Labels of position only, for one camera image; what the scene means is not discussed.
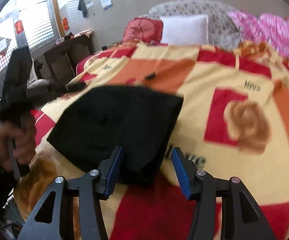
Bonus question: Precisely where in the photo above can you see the black pants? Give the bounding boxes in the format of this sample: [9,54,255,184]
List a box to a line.
[47,86,183,188]

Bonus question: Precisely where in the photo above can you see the person's left hand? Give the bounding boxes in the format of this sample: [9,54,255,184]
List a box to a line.
[0,113,36,172]

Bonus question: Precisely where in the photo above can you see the white ornate chair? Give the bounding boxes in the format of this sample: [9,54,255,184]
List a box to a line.
[27,63,51,89]

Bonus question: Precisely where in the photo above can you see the dark wooden desk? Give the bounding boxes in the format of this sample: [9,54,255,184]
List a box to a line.
[33,34,95,84]

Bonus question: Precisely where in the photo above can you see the red paper window decoration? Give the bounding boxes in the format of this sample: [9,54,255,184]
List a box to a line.
[14,20,24,35]

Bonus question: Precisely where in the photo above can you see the orange yellow red fleece blanket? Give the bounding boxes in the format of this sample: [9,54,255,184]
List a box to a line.
[14,42,289,239]

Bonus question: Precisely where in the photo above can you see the red round cushion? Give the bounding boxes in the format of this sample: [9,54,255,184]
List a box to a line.
[123,17,163,43]

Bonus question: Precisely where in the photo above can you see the white pillow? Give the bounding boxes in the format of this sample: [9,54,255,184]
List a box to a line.
[160,14,209,45]

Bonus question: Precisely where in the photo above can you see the floral upholstered headboard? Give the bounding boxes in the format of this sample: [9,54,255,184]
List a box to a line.
[148,0,243,51]

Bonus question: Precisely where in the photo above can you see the pink penguin quilt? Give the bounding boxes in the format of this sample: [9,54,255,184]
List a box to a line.
[228,11,289,57]

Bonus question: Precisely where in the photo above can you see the black cloth on wall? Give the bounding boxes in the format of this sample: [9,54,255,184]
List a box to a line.
[78,0,88,18]

